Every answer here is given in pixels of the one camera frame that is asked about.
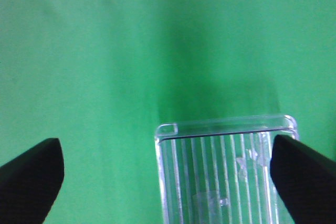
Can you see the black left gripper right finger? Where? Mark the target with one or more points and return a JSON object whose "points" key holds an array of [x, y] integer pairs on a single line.
{"points": [[304, 180]]}

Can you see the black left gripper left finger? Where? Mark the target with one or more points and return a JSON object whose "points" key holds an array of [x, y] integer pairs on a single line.
{"points": [[30, 183]]}

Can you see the clear left plastic container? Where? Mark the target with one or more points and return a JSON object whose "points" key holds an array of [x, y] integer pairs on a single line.
{"points": [[218, 171]]}

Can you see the green tablecloth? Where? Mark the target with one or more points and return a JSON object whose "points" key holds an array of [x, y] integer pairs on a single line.
{"points": [[101, 75]]}

